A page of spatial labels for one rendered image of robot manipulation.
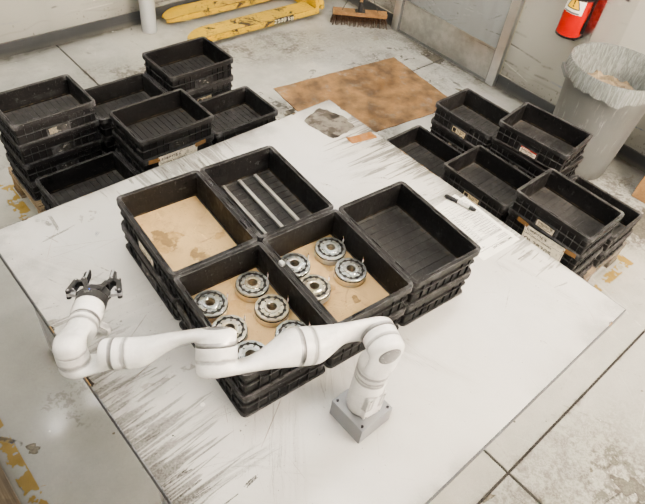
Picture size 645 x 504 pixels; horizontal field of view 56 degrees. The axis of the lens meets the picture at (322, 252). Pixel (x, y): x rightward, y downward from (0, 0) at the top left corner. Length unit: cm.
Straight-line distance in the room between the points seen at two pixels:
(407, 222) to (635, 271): 185
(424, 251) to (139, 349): 109
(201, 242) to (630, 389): 208
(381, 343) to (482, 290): 82
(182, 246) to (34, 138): 131
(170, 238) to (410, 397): 92
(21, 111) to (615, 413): 310
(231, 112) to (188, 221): 142
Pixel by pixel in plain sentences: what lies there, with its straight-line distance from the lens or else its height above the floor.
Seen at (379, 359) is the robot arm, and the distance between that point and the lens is 149.
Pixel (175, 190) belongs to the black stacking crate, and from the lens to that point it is 213.
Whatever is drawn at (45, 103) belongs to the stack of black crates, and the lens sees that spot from 337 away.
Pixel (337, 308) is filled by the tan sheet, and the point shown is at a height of 83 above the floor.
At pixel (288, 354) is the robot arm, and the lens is 137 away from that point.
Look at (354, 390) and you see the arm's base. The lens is 165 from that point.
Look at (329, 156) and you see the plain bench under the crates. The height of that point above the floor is 70.
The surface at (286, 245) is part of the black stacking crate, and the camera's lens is 196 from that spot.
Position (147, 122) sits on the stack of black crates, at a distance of 316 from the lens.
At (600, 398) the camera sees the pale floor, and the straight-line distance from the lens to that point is 306.
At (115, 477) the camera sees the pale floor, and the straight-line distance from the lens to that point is 251.
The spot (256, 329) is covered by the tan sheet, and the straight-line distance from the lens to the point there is 178.
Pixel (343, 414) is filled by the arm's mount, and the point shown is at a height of 76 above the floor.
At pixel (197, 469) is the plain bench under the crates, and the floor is 70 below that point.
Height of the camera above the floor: 226
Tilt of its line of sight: 46 degrees down
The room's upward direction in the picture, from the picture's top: 9 degrees clockwise
